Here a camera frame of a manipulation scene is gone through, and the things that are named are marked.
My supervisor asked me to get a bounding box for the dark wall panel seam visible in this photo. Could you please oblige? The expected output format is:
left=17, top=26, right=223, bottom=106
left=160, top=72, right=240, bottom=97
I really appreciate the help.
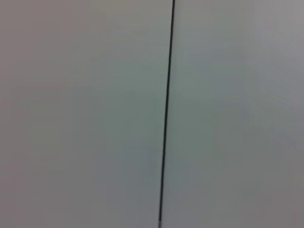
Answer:
left=158, top=0, right=176, bottom=228

